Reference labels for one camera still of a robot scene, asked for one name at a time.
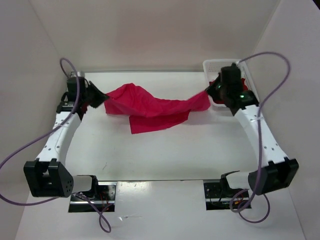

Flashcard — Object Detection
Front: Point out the white plastic basket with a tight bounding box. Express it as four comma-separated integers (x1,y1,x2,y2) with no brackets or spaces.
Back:
202,59,259,100

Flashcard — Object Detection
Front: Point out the dark red t-shirt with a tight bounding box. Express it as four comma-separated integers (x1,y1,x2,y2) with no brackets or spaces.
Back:
208,77,250,105

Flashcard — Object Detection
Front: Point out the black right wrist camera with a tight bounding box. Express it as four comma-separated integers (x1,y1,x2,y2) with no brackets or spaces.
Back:
220,62,241,85

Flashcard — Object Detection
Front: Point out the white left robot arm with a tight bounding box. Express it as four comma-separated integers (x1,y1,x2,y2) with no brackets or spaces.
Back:
23,76,109,198

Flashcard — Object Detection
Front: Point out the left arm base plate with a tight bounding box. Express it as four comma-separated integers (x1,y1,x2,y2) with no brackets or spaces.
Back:
68,181,117,213

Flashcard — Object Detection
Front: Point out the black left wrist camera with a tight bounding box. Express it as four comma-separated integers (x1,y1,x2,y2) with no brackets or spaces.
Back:
67,71,81,94

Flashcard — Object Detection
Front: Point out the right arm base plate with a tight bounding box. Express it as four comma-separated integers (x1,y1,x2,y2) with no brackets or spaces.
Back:
203,179,241,211

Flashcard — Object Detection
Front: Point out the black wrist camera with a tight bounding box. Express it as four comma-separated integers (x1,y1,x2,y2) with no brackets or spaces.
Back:
67,71,81,94
220,62,241,85

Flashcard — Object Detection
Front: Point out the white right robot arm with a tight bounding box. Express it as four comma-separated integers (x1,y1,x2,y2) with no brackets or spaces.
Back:
206,75,299,196

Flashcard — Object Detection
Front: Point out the pink-red t-shirt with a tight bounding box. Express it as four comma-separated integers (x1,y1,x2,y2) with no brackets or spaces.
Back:
104,83,211,134

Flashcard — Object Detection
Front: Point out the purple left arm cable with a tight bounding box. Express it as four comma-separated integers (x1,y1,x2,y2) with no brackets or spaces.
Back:
0,57,112,233

